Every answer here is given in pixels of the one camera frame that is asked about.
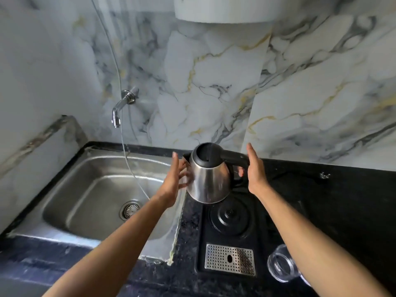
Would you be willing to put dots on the metal sink drain strainer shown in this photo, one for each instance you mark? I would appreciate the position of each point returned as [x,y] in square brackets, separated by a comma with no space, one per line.
[130,210]

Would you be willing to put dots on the person's left fingers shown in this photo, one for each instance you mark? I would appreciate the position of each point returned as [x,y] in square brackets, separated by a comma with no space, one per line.
[176,167]

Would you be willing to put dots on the black kettle tray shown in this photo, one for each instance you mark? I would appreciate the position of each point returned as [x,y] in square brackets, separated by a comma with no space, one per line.
[202,244]

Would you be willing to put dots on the person's right thumb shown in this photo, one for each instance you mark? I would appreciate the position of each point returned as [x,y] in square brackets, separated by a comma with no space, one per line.
[241,172]

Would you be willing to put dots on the person's left forearm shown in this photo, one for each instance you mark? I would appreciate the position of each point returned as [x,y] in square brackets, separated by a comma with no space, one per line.
[117,250]

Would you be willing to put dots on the chrome wall faucet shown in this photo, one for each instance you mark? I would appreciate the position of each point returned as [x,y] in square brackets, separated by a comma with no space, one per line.
[122,103]

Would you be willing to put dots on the white wall appliance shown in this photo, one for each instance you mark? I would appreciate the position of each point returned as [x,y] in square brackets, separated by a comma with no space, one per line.
[229,9]

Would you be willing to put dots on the stainless steel electric kettle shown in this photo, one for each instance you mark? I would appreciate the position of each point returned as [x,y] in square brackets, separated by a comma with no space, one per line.
[210,179]

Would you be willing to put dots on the stainless steel sink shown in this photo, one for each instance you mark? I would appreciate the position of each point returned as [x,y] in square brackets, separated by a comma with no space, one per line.
[92,188]

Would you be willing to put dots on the clear drinking glass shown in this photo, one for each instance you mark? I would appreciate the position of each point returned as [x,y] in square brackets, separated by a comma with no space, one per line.
[280,266]

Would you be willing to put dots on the person's right forearm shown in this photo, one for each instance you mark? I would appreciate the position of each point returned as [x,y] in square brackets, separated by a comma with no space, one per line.
[312,244]

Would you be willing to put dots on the person's right hand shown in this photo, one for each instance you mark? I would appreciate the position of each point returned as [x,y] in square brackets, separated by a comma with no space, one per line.
[256,179]

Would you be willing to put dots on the person's left hand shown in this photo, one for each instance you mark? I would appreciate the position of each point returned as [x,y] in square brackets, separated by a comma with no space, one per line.
[168,190]

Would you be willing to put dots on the perforated metal drip grate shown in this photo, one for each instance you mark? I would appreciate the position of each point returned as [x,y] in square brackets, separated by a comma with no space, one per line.
[239,259]

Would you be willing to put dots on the round black kettle base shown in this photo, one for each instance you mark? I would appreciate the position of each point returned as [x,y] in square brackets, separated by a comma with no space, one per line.
[230,218]

